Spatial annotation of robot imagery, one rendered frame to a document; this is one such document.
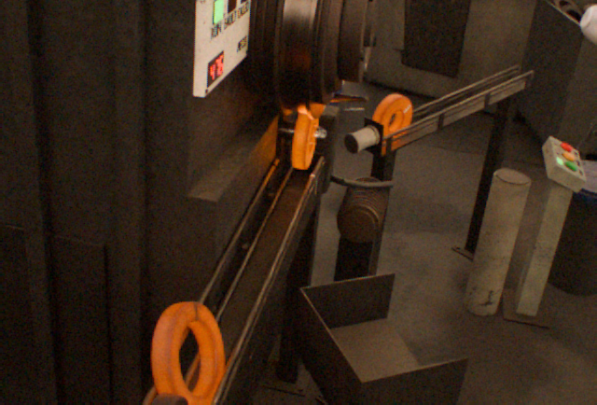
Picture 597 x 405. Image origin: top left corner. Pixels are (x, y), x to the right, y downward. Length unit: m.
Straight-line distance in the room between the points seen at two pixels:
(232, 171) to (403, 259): 1.53
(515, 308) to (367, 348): 1.35
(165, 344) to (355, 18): 0.75
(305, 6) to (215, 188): 0.39
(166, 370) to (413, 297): 1.63
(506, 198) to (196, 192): 1.31
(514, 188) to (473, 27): 2.05
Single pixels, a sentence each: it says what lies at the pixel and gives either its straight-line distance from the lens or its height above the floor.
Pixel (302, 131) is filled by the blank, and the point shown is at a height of 0.85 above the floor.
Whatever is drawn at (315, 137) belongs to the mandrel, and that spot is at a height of 0.82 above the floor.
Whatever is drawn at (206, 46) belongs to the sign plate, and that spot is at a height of 1.15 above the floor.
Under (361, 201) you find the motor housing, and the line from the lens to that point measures 2.09.
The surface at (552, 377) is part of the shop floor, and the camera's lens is 2.50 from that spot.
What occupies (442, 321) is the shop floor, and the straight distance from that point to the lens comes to 2.59.
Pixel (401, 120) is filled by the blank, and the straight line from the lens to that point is 2.24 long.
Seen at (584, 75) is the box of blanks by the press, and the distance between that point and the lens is 3.73.
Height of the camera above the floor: 1.52
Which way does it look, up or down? 27 degrees down
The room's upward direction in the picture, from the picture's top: 6 degrees clockwise
